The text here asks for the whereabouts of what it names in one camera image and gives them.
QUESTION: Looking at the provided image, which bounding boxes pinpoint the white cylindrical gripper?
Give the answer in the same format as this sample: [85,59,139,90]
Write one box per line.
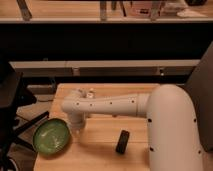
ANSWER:
[68,113,86,132]

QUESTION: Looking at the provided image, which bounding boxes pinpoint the green ceramic bowl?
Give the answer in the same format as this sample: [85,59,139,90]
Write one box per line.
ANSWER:
[33,118,71,155]

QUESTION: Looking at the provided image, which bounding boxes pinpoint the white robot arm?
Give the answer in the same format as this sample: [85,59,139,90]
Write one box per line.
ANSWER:
[61,84,204,171]

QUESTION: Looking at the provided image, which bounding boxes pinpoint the small white knob object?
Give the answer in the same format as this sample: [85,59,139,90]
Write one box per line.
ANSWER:
[86,88,95,98]

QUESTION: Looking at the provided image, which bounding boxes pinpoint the black office chair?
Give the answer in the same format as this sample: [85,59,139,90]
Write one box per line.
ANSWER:
[0,59,49,171]

